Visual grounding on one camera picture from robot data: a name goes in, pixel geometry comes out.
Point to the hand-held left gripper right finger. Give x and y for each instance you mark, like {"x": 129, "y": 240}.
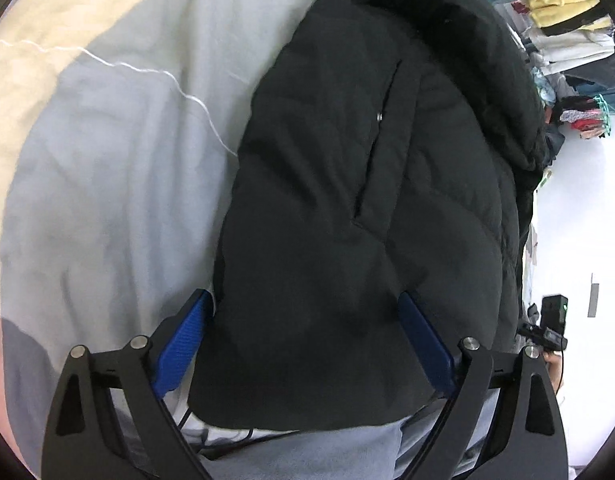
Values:
{"x": 427, "y": 340}

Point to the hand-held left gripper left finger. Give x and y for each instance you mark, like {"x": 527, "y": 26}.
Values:
{"x": 180, "y": 345}

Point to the black puffer jacket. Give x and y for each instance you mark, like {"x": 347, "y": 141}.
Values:
{"x": 362, "y": 185}

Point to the small clothes on clip hanger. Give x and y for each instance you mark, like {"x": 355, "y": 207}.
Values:
{"x": 585, "y": 117}

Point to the person's right hand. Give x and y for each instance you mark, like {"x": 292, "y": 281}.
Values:
{"x": 555, "y": 370}

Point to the person's light blue pants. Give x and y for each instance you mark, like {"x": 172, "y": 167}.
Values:
{"x": 312, "y": 455}

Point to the patchwork bed sheet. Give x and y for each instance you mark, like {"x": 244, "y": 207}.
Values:
{"x": 112, "y": 160}

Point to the green clip hanger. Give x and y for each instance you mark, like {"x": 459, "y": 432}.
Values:
{"x": 612, "y": 105}

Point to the white hoodie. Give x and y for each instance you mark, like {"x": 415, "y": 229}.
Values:
{"x": 572, "y": 52}

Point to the yellow fleece jacket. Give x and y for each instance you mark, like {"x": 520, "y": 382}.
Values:
{"x": 562, "y": 5}

